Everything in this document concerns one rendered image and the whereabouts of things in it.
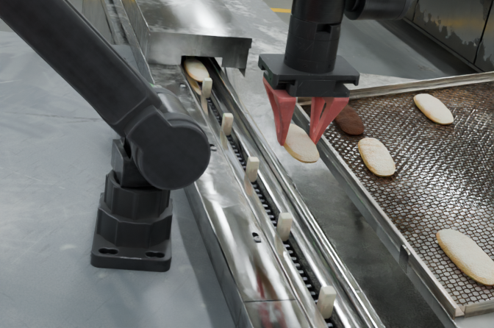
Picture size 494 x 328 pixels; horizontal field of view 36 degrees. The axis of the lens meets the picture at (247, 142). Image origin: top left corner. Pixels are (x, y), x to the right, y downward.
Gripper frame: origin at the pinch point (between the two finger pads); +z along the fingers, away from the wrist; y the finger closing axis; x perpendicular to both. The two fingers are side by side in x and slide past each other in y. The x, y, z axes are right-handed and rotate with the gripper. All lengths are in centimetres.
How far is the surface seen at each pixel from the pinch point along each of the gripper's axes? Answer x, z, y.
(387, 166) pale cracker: 0.7, 4.7, 13.0
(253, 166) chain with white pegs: 8.4, 8.4, -2.1
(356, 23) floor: 377, 104, 184
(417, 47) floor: 335, 105, 208
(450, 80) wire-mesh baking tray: 23.6, 2.2, 34.0
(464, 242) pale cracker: -16.7, 4.4, 13.9
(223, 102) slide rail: 32.2, 9.7, -0.3
